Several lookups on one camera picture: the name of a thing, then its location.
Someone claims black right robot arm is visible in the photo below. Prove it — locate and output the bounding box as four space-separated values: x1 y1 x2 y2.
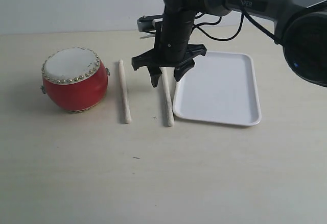
131 0 326 87

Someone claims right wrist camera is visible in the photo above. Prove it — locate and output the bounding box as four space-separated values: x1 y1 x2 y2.
137 15 163 32

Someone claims white plastic tray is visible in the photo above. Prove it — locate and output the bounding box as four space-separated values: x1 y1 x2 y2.
173 51 262 127

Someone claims small red drum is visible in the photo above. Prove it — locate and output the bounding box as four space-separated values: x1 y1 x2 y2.
40 47 110 112

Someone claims white drumstick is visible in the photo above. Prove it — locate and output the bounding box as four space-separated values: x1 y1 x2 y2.
119 59 132 124
161 67 175 127

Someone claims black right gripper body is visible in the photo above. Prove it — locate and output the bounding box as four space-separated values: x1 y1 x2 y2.
131 11 207 70

